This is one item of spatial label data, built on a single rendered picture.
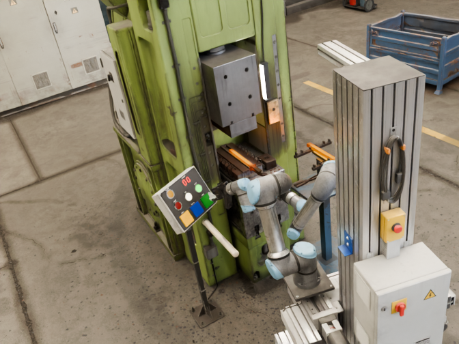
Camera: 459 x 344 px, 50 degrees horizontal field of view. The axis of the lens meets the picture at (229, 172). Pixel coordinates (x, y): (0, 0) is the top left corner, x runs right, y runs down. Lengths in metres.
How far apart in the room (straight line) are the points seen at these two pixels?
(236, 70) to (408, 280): 1.60
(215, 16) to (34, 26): 5.23
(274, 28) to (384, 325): 1.95
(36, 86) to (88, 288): 4.55
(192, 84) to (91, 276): 2.04
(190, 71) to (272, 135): 0.85
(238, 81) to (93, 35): 5.39
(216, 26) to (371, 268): 1.70
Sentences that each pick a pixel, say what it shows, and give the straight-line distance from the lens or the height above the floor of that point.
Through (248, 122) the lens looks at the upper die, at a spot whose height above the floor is 1.33.
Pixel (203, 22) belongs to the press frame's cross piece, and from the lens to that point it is 3.05.
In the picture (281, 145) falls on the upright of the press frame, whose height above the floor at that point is 0.98.
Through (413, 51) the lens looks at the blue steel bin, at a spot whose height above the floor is 0.47.
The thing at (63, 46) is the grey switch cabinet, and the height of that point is 0.78.
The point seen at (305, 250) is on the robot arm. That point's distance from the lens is 2.57.
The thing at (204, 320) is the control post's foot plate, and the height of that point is 0.01.
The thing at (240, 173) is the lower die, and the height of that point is 0.98.
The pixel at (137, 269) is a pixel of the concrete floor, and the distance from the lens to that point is 4.29.
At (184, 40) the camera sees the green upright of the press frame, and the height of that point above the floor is 1.93.
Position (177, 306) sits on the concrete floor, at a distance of 3.87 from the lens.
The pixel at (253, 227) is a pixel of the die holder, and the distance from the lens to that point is 3.54.
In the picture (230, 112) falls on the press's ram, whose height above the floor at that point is 1.45.
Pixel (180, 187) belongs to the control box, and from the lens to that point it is 2.99.
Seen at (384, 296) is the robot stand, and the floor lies 1.21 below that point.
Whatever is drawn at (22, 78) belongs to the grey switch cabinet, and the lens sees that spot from 8.14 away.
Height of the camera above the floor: 2.75
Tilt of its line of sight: 32 degrees down
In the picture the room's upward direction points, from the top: 9 degrees counter-clockwise
